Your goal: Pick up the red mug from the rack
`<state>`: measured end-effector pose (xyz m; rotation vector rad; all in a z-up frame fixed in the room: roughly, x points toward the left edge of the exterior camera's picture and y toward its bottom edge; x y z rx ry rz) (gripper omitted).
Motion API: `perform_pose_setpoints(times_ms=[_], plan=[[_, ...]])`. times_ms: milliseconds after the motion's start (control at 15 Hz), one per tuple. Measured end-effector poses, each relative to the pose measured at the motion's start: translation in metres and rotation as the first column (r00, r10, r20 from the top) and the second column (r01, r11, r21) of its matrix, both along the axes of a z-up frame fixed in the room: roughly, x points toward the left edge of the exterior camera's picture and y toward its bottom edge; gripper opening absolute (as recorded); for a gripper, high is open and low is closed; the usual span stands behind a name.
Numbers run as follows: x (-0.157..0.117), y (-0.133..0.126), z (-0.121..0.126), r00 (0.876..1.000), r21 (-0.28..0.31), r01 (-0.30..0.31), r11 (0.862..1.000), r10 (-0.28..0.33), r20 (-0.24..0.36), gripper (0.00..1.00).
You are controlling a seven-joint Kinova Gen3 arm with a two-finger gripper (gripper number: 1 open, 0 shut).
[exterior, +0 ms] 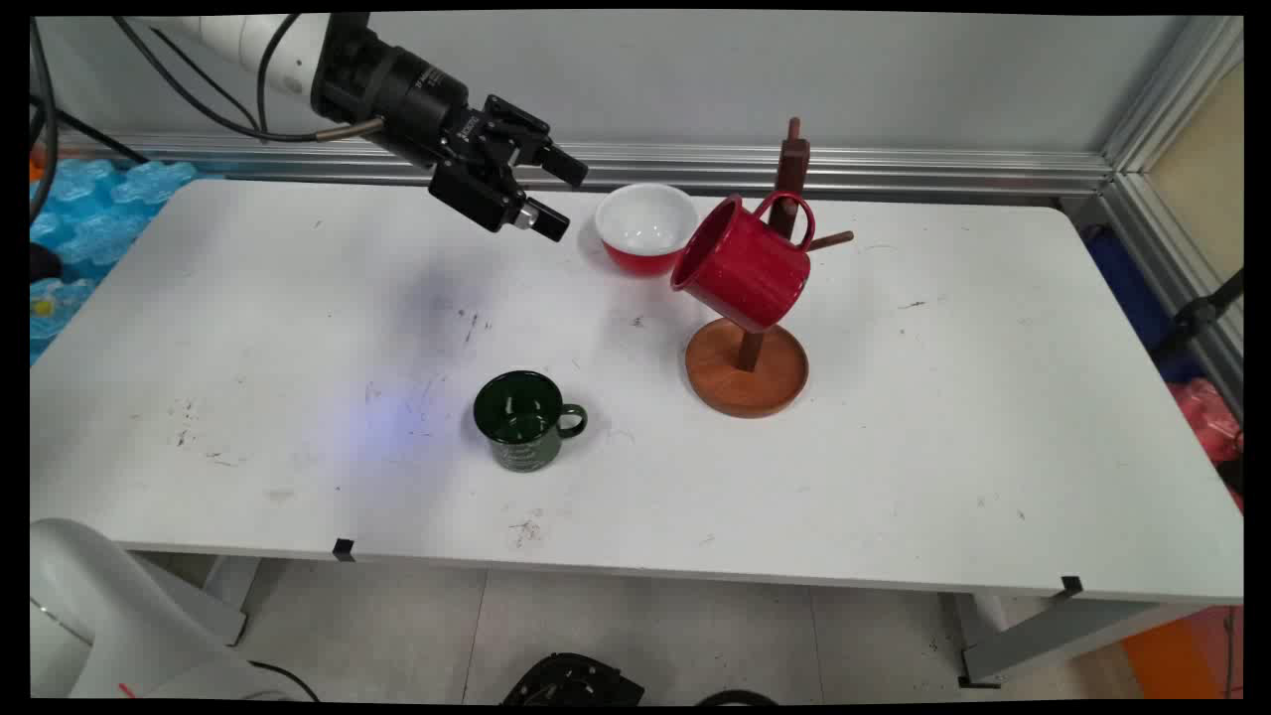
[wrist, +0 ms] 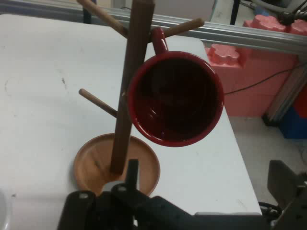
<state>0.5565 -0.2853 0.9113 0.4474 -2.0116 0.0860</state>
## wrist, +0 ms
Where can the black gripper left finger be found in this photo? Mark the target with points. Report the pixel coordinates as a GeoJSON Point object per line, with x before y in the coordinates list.
{"type": "Point", "coordinates": [79, 210]}

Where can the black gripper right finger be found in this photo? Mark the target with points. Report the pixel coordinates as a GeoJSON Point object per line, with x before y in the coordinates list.
{"type": "Point", "coordinates": [283, 184]}

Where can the red ceramic mug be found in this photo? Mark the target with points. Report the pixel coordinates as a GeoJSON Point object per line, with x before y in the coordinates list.
{"type": "Point", "coordinates": [175, 100]}

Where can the blue box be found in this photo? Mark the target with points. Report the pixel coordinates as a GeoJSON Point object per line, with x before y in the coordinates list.
{"type": "Point", "coordinates": [295, 124]}

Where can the large pink foam block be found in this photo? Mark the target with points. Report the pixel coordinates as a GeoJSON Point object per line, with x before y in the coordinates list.
{"type": "Point", "coordinates": [251, 79]}

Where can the brown wooden mug tree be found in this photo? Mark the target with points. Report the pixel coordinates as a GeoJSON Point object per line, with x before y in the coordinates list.
{"type": "Point", "coordinates": [130, 95]}

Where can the small pink foam block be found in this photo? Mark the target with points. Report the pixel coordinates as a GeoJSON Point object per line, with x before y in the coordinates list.
{"type": "Point", "coordinates": [263, 22]}

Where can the aluminium frame upright post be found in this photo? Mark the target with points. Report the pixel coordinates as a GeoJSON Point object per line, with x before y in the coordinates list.
{"type": "Point", "coordinates": [287, 95]}

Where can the aluminium frame side rail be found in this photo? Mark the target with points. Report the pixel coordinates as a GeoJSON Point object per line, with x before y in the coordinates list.
{"type": "Point", "coordinates": [239, 33]}

